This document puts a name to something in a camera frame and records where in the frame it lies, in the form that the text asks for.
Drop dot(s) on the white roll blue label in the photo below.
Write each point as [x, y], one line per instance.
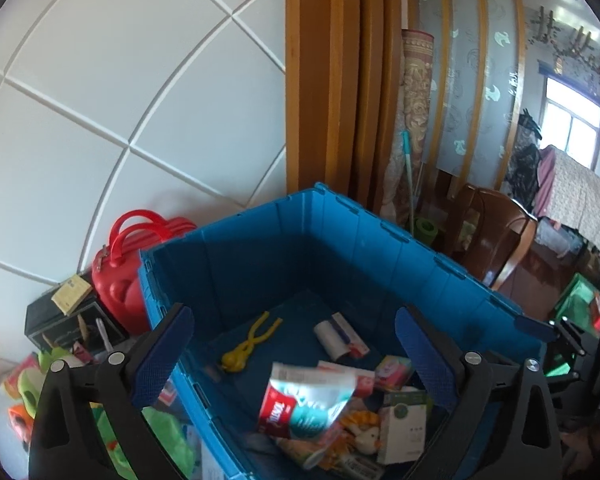
[332, 337]

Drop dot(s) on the frosted glass door panel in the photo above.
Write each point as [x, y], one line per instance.
[465, 75]

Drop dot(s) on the rolled patterned rug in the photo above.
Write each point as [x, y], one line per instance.
[412, 110]

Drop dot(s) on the black cardboard box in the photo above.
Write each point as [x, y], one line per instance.
[45, 322]

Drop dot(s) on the white green box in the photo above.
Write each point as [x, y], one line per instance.
[405, 425]

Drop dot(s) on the yellow sticky note pad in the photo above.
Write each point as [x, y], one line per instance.
[72, 294]

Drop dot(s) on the blue plastic storage crate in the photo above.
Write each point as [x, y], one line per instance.
[260, 260]

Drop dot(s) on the floral hanging cloth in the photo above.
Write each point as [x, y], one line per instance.
[580, 200]

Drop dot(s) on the red teal tissue packet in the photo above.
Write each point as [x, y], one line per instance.
[305, 402]

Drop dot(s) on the white plastic stick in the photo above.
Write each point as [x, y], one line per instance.
[103, 332]

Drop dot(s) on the yellow plastic clip toy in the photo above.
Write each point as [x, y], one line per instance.
[247, 347]

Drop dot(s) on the window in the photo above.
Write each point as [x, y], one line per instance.
[572, 115]

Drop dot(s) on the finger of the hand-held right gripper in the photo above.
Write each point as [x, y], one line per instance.
[565, 382]
[532, 327]

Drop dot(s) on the brown wooden chair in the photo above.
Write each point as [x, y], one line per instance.
[495, 235]

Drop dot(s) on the pink label card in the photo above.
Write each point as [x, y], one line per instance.
[167, 394]

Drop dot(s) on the green crocodile plush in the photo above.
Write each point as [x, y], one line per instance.
[165, 430]

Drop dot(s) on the red white box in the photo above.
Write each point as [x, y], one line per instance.
[365, 382]

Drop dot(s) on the orange striped plush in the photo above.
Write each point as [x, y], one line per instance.
[362, 430]

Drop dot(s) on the dark hanging clothes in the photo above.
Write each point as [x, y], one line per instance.
[525, 160]

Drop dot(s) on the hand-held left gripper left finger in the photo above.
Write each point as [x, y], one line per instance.
[162, 357]

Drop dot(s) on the wooden door frame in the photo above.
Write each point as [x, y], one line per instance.
[340, 75]

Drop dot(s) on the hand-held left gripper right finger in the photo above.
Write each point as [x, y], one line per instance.
[427, 360]

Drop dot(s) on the green frog plush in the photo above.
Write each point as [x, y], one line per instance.
[30, 390]

